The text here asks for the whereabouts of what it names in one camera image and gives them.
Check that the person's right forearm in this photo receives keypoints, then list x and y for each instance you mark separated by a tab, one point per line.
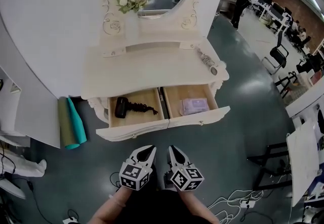
197	207

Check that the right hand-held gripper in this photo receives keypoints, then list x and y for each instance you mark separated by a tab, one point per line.
187	177

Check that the person's dark clothing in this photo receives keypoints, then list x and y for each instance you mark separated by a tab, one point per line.
154	207

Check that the wooden drawer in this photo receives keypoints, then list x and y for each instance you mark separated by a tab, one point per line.
131	130
197	119

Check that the white cloth bundle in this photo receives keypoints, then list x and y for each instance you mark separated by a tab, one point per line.
25	167

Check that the olive rolled mat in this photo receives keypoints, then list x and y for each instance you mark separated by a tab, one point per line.
65	122

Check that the black frame chair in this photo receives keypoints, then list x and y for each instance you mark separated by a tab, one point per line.
284	82

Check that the white power strip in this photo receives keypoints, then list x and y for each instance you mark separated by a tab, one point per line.
70	221
247	203

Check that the person's left forearm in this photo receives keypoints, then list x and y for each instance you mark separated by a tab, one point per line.
111	205

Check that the purple wipes pack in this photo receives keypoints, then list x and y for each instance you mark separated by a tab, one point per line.
195	106

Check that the row of office desks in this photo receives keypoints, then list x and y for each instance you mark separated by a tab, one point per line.
276	10

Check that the white shelf unit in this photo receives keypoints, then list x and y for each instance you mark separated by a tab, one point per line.
11	106

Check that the white vase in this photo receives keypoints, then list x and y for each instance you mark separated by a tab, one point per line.
131	28

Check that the white dressing table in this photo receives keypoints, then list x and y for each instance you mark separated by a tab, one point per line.
152	66

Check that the black office chair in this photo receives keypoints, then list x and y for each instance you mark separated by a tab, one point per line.
277	54

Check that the teal rolled mat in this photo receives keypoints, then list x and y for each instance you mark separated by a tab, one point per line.
78	122

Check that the white table with black frame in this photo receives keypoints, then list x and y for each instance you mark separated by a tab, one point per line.
303	157

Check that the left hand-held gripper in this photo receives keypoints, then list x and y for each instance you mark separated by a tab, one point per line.
134	176

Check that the black hair dryer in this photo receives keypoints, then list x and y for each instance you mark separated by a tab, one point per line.
121	108

